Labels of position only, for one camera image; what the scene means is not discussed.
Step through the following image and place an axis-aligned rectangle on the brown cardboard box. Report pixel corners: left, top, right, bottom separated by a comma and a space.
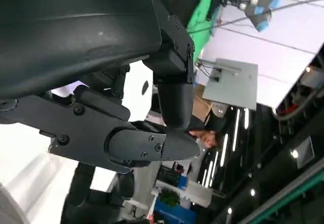
191, 83, 213, 120

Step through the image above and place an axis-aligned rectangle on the green plant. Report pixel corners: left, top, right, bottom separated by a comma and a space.
159, 188, 181, 207

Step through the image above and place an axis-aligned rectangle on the white desk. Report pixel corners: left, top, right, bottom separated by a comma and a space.
151, 179, 213, 208

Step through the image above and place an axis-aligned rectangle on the white ceiling light strip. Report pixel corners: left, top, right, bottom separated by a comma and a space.
232, 108, 240, 156
222, 133, 229, 157

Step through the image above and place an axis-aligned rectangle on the large blue box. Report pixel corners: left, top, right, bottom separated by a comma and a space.
153, 197, 198, 224

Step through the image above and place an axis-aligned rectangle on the small blue box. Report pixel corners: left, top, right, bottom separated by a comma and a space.
176, 175, 190, 191

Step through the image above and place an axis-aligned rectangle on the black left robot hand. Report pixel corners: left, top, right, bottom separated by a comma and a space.
0, 0, 200, 224

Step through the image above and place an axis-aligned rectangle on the green metal beam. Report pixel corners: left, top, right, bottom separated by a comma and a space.
235, 163, 324, 224

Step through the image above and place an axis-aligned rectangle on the green cloth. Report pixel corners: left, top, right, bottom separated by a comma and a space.
186, 0, 227, 59

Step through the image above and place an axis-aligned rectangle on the person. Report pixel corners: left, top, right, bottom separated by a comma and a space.
188, 112, 230, 156

